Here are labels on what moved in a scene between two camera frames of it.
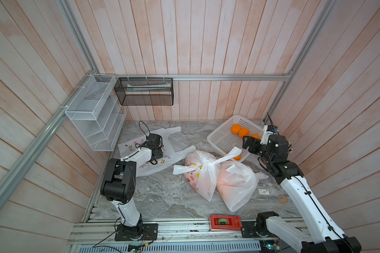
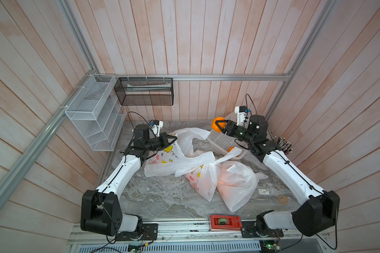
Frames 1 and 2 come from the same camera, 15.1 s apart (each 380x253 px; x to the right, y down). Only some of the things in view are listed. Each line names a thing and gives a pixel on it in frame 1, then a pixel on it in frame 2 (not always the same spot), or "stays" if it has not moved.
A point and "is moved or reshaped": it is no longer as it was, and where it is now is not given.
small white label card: x=264 y=191 stays
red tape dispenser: x=226 y=222 stays
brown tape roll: x=282 y=200 stays
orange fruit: x=256 y=135 is moved or reshaped
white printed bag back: x=169 y=153 is moved or reshaped
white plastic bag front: x=236 y=184 stays
